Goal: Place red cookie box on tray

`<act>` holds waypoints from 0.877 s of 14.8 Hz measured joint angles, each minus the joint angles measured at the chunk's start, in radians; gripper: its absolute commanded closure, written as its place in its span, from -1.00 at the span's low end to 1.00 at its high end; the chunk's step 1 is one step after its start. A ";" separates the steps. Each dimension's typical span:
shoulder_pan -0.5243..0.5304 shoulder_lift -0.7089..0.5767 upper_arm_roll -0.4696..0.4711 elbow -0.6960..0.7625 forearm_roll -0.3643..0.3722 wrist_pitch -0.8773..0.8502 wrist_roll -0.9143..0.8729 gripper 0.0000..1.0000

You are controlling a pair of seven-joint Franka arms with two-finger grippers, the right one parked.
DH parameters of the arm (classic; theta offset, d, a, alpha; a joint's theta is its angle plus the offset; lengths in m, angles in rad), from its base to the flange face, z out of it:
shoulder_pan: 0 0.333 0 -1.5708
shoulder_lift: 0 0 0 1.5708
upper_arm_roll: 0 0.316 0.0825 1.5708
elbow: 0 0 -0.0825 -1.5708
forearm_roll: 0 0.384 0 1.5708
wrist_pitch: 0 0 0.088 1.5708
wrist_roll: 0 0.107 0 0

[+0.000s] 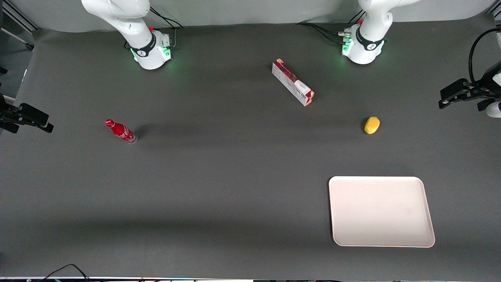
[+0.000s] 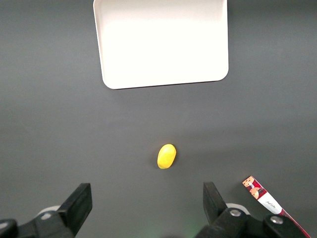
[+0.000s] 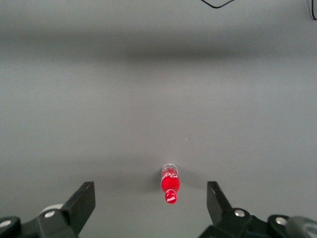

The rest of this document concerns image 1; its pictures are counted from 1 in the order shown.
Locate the aluminium frame bar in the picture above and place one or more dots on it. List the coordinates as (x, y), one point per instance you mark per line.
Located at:
(19, 15)

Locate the red cola bottle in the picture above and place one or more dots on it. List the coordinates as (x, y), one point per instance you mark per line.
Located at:
(120, 131)

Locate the white plastic tray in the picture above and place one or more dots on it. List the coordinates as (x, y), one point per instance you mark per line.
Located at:
(381, 211)

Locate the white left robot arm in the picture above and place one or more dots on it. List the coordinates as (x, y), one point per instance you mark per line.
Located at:
(368, 35)

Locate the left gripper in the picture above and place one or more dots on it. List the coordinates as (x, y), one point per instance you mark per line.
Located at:
(482, 90)

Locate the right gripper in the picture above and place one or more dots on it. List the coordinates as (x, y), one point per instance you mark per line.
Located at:
(8, 116)

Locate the red cookie box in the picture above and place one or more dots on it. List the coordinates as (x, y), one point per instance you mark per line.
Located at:
(291, 81)

